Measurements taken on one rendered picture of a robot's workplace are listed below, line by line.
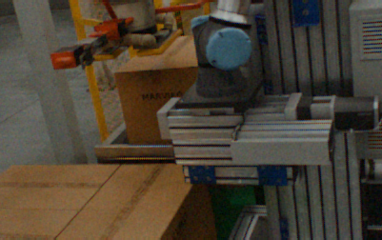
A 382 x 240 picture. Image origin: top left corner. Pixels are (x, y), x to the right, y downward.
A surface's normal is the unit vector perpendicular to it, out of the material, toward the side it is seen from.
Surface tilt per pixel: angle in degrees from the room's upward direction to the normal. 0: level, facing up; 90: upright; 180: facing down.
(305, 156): 90
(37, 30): 90
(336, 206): 90
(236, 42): 97
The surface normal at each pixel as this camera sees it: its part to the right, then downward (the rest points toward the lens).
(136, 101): -0.26, 0.38
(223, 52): 0.15, 0.44
